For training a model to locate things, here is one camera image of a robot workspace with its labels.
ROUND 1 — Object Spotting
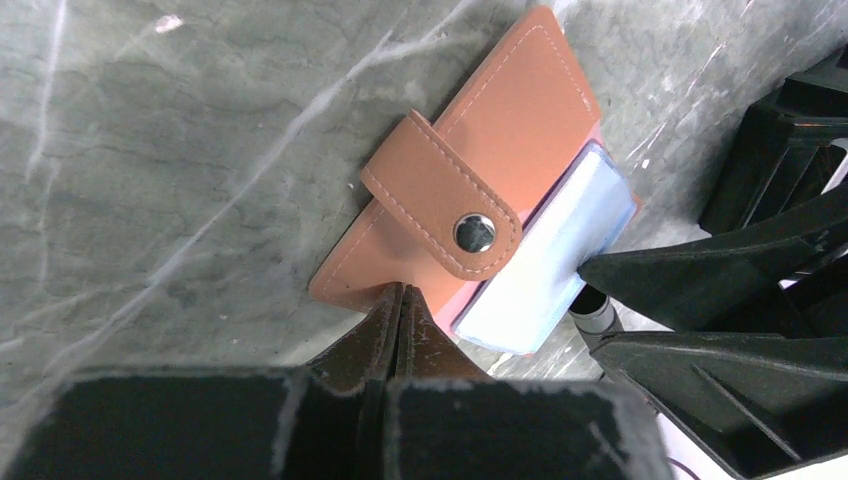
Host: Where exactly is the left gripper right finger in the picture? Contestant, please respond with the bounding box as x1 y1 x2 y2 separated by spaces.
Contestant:
384 284 673 479

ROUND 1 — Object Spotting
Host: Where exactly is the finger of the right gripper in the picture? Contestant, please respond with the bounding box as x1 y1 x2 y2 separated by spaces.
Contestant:
590 331 847 479
578 185 847 331

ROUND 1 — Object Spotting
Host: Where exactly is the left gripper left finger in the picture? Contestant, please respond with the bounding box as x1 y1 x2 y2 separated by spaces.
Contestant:
4 283 405 479

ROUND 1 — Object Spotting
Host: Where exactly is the brown leather card holder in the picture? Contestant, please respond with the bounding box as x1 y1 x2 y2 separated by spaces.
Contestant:
309 6 640 355

